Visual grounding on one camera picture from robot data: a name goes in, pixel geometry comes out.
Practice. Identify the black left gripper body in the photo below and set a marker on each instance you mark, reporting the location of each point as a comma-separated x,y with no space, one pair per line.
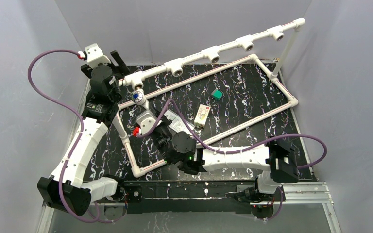
119,73

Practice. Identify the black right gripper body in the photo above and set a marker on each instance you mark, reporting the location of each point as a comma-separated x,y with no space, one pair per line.
164,136

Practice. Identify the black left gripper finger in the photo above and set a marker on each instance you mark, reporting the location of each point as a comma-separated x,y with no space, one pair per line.
115,61
122,66

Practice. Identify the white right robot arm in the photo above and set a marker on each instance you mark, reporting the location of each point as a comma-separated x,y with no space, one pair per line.
276,158

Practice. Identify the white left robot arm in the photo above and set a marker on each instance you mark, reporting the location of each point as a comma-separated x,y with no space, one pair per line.
65,189

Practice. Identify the beige cardboard small box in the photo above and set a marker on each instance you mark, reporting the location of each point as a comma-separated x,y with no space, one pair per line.
202,115

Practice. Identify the green small box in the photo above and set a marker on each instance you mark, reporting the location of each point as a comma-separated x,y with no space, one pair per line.
216,94

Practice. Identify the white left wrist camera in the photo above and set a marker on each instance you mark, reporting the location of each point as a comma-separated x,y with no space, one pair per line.
95,56

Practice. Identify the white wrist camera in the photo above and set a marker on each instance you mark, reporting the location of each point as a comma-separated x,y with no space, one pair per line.
147,122
95,56

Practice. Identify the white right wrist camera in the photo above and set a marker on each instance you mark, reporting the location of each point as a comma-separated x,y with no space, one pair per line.
147,122

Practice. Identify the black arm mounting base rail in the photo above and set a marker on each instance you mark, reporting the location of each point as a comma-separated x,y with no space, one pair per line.
238,196

